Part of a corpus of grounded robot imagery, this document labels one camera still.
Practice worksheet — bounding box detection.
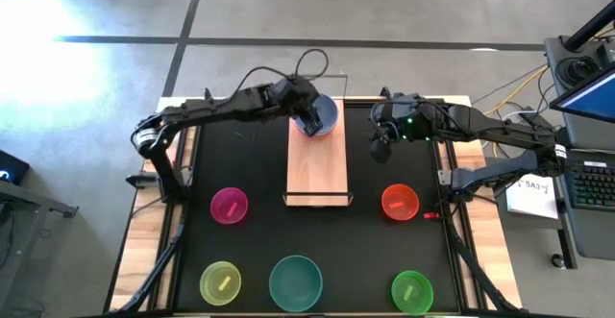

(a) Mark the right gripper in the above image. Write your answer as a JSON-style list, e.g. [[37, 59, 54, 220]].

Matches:
[[368, 94, 419, 163]]

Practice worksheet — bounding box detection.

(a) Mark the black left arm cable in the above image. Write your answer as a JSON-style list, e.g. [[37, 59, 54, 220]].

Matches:
[[234, 48, 331, 98]]

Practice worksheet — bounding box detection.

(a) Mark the large blue bowl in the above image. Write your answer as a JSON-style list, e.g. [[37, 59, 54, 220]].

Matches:
[[293, 93, 340, 137]]

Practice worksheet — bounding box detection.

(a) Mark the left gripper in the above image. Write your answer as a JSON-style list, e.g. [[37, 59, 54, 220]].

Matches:
[[274, 75, 325, 138]]

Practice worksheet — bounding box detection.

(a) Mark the black keyboard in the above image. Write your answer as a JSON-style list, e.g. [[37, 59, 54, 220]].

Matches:
[[562, 159, 615, 212]]

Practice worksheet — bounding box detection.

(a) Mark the small green bowl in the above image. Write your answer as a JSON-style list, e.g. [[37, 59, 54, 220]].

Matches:
[[390, 270, 434, 316]]

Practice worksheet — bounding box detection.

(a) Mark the black device with blue light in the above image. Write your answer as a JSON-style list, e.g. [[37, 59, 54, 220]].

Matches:
[[0, 149, 31, 186]]

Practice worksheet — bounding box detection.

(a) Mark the small orange bowl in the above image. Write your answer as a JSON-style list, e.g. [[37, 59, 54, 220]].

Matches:
[[381, 183, 421, 222]]

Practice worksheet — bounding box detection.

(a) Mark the yellow cable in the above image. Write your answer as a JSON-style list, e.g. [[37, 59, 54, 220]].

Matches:
[[482, 65, 549, 117]]

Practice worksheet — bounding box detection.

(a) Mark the black coiled cable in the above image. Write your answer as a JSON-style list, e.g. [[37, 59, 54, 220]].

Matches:
[[555, 56, 600, 88]]

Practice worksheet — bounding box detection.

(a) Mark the black table mat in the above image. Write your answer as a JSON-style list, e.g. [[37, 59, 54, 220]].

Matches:
[[184, 104, 455, 312]]

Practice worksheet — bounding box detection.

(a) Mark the large teal bowl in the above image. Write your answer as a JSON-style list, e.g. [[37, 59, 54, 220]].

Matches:
[[268, 255, 324, 313]]

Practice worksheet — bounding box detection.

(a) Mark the white paper sheet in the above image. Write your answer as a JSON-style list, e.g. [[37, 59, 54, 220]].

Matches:
[[504, 166, 561, 221]]

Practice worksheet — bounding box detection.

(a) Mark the monitor with blue screen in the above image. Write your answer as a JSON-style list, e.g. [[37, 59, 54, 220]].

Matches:
[[550, 65, 615, 125]]

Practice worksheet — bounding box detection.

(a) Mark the dark grey desk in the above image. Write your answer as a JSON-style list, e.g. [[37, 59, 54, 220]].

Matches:
[[0, 178, 79, 318]]

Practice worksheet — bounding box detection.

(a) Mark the small pink bowl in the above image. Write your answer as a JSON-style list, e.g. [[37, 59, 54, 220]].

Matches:
[[209, 186, 250, 226]]

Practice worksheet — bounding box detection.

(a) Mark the small yellow bowl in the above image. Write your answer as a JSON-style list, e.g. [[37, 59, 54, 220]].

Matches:
[[199, 260, 242, 306]]

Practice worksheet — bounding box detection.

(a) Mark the wooden shelf with metal frame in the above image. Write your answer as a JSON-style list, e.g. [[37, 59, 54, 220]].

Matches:
[[282, 72, 355, 208]]

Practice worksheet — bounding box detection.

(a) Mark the grey computer cart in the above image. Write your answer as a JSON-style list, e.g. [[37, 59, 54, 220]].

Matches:
[[544, 34, 615, 270]]

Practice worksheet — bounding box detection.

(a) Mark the black pole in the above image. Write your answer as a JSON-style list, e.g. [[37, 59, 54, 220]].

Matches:
[[562, 0, 615, 53]]

